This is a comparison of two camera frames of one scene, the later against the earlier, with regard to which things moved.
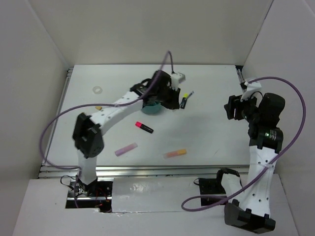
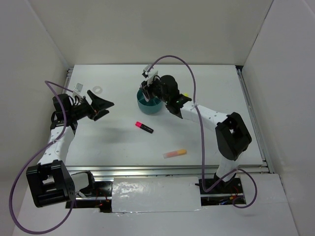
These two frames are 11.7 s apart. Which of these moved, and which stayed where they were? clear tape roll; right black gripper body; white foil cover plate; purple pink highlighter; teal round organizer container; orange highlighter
Moved: purple pink highlighter; right black gripper body
Stayed: orange highlighter; clear tape roll; white foil cover plate; teal round organizer container
